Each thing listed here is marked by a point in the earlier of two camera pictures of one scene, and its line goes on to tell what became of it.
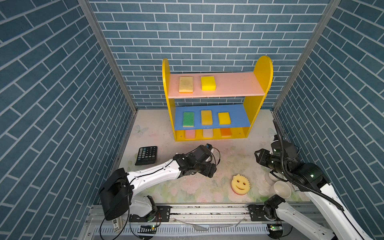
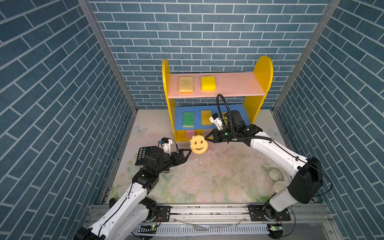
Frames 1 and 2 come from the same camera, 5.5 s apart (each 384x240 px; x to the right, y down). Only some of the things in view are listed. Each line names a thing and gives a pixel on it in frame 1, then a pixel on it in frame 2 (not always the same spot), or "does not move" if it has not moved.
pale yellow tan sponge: (186, 84) does not move
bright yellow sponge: (208, 83) does not move
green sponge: (188, 119) does not move
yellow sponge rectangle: (206, 117) does not move
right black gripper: (260, 156) -> (215, 137)
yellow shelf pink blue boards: (216, 121) does not move
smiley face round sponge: (240, 185) -> (198, 144)
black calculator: (146, 155) does not move
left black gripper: (210, 170) -> (182, 160)
